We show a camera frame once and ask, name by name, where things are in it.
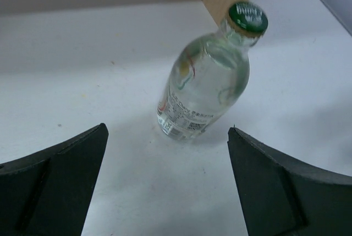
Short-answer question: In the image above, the clear Chang bottle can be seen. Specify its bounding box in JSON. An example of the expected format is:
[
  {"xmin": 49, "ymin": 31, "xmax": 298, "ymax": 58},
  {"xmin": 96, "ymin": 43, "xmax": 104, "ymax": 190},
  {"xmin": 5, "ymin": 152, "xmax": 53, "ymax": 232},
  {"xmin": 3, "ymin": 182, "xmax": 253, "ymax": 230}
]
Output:
[{"xmin": 157, "ymin": 1, "xmax": 268, "ymax": 140}]

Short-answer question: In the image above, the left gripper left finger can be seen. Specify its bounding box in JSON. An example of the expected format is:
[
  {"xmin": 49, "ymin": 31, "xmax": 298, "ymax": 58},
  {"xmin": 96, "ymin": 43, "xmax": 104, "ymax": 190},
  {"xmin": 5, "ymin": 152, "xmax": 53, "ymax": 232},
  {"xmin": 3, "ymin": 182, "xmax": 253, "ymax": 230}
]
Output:
[{"xmin": 1, "ymin": 123, "xmax": 108, "ymax": 235}]

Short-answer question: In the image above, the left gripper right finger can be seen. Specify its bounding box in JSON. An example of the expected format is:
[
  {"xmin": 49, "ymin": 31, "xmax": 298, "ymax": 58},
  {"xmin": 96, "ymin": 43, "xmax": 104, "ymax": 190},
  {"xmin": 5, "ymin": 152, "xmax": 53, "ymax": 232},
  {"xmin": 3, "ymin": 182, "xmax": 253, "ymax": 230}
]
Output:
[{"xmin": 228, "ymin": 128, "xmax": 351, "ymax": 235}]

